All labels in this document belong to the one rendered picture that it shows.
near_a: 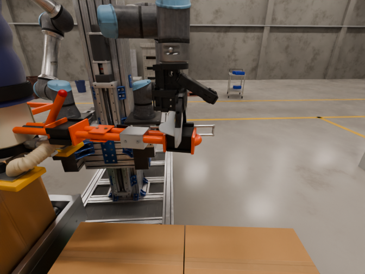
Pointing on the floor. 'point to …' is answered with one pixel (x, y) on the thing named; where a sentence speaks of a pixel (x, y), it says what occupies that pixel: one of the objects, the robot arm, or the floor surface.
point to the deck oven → (149, 60)
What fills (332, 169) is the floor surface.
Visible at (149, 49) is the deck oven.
